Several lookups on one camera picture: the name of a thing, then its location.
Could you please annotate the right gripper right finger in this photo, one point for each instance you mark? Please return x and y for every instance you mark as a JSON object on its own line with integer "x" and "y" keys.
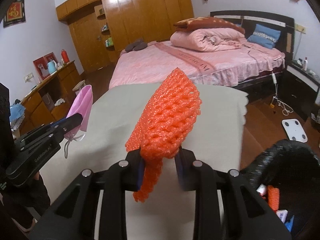
{"x": 226, "y": 205}

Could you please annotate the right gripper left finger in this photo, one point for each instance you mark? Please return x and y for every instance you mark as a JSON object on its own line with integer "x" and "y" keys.
{"x": 73, "y": 214}

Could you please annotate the pink face mask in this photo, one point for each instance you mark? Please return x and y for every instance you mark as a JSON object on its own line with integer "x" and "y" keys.
{"x": 81, "y": 105}

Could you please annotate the orange foam net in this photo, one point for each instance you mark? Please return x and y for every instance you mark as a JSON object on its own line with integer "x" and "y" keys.
{"x": 167, "y": 119}

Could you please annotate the white alcohol wipes box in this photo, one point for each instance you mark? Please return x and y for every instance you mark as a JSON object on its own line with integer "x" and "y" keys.
{"x": 282, "y": 215}

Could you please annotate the black trash bin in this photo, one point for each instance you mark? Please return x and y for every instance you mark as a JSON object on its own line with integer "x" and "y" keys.
{"x": 293, "y": 168}

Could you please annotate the wooden sideboard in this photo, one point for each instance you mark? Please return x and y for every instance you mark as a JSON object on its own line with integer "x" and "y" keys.
{"x": 39, "y": 103}

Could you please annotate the white cloth in sideboard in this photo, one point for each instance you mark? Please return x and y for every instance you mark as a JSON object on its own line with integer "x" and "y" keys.
{"x": 59, "y": 102}

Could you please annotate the small white stool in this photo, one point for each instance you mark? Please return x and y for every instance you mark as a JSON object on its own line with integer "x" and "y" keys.
{"x": 79, "y": 87}

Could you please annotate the red gift box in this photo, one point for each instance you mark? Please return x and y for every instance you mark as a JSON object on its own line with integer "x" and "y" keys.
{"x": 41, "y": 65}

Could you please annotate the light blue kettle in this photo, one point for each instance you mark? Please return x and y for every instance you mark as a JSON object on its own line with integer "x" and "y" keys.
{"x": 52, "y": 67}

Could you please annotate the red thermos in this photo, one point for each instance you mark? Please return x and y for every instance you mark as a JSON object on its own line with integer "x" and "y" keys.
{"x": 64, "y": 56}

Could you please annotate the white bathroom scale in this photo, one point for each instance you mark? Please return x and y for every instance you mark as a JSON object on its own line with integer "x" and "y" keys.
{"x": 294, "y": 130}

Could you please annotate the black nightstand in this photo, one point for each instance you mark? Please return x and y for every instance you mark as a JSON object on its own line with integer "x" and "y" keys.
{"x": 299, "y": 89}

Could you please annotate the wooden wardrobe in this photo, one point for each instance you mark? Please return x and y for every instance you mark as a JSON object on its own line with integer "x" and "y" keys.
{"x": 101, "y": 29}

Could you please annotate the pink bed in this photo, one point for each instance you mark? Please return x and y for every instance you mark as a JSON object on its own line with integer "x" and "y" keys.
{"x": 223, "y": 68}

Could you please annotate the white bottle on nightstand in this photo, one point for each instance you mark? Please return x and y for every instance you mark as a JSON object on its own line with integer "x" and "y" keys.
{"x": 305, "y": 64}

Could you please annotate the blue pillow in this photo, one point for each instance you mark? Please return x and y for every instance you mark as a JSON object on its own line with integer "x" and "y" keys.
{"x": 264, "y": 36}

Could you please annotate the folded pink quilt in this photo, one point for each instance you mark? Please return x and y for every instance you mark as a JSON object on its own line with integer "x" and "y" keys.
{"x": 208, "y": 40}

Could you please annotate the brown folded blanket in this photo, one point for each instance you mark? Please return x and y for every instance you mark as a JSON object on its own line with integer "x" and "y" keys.
{"x": 192, "y": 24}

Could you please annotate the framed red wall picture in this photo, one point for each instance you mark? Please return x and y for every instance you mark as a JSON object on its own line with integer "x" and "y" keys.
{"x": 15, "y": 14}

